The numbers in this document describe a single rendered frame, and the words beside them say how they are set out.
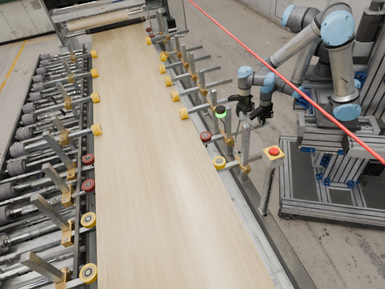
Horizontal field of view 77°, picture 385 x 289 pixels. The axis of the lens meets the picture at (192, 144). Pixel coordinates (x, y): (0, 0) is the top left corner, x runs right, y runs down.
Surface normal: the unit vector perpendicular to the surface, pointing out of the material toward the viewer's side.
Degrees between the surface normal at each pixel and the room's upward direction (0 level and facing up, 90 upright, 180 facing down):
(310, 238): 0
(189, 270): 0
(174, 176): 0
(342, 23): 83
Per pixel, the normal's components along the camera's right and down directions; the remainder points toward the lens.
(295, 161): -0.11, -0.69
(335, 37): -0.40, 0.59
